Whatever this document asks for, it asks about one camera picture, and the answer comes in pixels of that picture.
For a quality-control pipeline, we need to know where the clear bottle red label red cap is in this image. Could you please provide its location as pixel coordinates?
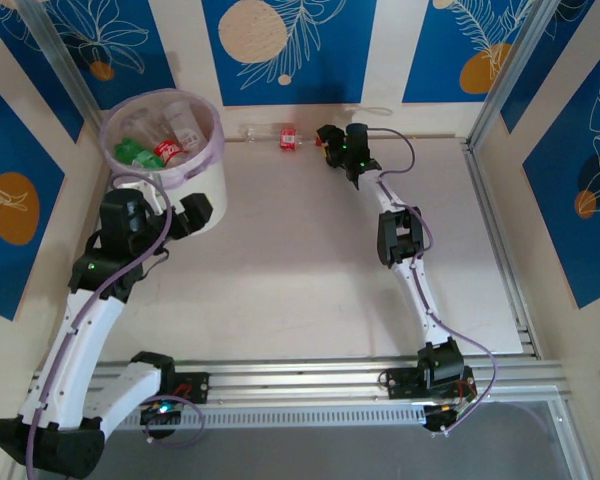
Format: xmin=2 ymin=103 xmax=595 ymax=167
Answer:
xmin=240 ymin=124 xmax=326 ymax=151

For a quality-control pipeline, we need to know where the green bottle yellow cap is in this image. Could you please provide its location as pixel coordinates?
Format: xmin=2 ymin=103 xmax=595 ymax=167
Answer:
xmin=114 ymin=137 xmax=164 ymax=171

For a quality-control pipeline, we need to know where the clear bottle white label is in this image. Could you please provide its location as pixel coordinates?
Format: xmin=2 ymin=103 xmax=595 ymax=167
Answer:
xmin=162 ymin=102 xmax=202 ymax=151

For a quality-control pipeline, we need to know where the white bin with pink liner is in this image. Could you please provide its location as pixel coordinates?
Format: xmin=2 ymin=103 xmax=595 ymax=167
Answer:
xmin=99 ymin=88 xmax=229 ymax=236

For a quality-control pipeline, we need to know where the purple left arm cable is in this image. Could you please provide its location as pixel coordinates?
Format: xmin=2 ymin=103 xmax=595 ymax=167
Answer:
xmin=27 ymin=172 xmax=206 ymax=474

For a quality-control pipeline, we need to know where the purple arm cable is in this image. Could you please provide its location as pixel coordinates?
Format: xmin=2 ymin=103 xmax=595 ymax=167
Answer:
xmin=367 ymin=127 xmax=499 ymax=436
xmin=27 ymin=172 xmax=206 ymax=474

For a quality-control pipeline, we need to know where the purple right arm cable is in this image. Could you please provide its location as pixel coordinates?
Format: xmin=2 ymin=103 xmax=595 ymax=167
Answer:
xmin=367 ymin=127 xmax=499 ymax=436

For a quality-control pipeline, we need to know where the aluminium table side rail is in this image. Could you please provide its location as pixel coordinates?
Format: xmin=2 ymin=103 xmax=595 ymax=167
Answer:
xmin=462 ymin=139 xmax=544 ymax=359

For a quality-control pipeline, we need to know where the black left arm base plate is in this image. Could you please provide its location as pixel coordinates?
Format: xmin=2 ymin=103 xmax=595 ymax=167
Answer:
xmin=172 ymin=372 xmax=212 ymax=404

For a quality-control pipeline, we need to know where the aluminium frame post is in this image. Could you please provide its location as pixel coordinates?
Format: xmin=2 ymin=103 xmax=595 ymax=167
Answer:
xmin=17 ymin=0 xmax=109 ymax=139
xmin=467 ymin=0 xmax=549 ymax=146

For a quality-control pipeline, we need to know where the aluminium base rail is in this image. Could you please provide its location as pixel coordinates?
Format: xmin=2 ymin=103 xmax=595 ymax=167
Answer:
xmin=27 ymin=353 xmax=566 ymax=416

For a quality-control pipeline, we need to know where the white slotted cable duct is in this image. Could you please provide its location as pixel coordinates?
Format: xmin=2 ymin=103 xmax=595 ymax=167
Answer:
xmin=99 ymin=403 xmax=429 ymax=431

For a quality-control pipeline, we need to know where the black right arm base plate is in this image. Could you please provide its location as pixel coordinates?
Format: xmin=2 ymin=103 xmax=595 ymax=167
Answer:
xmin=383 ymin=367 xmax=424 ymax=401

